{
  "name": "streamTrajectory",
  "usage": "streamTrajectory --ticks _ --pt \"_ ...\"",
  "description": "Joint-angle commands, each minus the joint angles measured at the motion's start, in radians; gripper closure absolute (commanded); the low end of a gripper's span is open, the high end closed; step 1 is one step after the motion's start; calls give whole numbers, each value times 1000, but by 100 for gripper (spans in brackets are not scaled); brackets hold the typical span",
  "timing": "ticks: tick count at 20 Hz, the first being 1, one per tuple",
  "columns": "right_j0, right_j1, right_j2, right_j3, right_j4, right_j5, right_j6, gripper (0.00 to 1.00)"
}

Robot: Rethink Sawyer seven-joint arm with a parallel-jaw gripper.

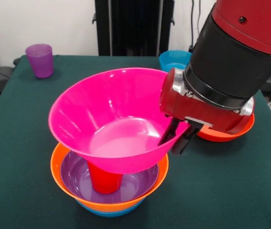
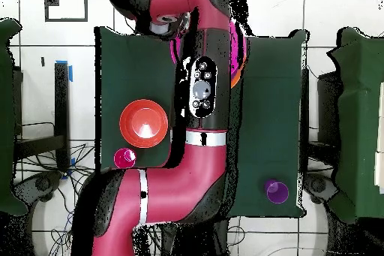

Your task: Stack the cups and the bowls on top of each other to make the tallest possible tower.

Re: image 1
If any large blue bowl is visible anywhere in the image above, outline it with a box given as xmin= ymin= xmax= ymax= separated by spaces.
xmin=76 ymin=199 xmax=145 ymax=218

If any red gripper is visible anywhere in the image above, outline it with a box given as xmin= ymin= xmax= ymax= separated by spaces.
xmin=157 ymin=67 xmax=255 ymax=156

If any dark green tablecloth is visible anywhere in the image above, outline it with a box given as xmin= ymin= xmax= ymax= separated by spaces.
xmin=0 ymin=55 xmax=271 ymax=229

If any pink bowl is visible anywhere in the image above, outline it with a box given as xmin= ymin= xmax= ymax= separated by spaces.
xmin=48 ymin=67 xmax=191 ymax=175

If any red-orange bowl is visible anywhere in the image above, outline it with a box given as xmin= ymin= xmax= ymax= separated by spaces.
xmin=196 ymin=112 xmax=256 ymax=143

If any red cup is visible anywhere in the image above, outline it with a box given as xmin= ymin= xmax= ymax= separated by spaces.
xmin=87 ymin=161 xmax=123 ymax=195

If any black wall cable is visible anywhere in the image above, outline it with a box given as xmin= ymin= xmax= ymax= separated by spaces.
xmin=189 ymin=0 xmax=196 ymax=53
xmin=196 ymin=0 xmax=203 ymax=36

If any purple bowl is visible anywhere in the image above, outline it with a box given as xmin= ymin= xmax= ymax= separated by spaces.
xmin=60 ymin=150 xmax=160 ymax=204

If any purple cup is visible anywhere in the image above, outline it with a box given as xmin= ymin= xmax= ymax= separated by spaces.
xmin=25 ymin=43 xmax=54 ymax=79

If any small blue bowl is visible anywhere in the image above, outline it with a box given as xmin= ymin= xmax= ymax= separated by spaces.
xmin=159 ymin=50 xmax=193 ymax=73

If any orange bowl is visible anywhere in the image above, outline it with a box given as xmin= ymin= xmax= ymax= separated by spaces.
xmin=50 ymin=142 xmax=170 ymax=213

